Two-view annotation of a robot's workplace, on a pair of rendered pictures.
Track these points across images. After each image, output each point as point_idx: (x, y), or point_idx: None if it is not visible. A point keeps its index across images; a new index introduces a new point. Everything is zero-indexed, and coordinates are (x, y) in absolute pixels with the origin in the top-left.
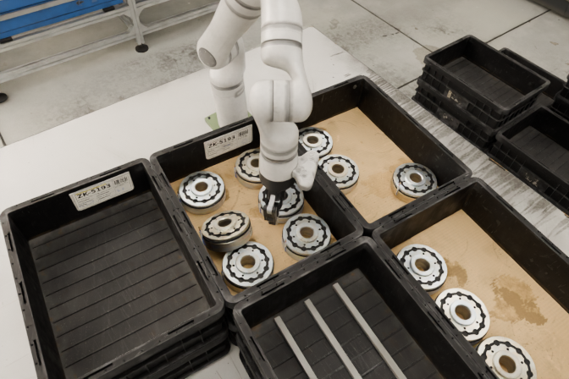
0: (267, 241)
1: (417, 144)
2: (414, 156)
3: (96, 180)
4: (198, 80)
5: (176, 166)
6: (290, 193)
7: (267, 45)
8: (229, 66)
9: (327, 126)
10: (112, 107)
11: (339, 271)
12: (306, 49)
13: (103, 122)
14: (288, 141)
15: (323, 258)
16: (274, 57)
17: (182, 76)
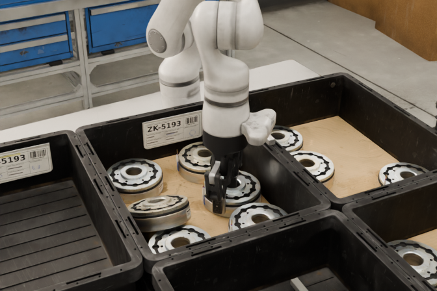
0: (209, 234)
1: (411, 141)
2: (408, 160)
3: (9, 146)
4: (148, 102)
5: (106, 149)
6: (242, 182)
7: None
8: (182, 60)
9: (298, 131)
10: (41, 123)
11: (299, 261)
12: (283, 79)
13: (28, 136)
14: (235, 76)
15: (276, 226)
16: None
17: (129, 99)
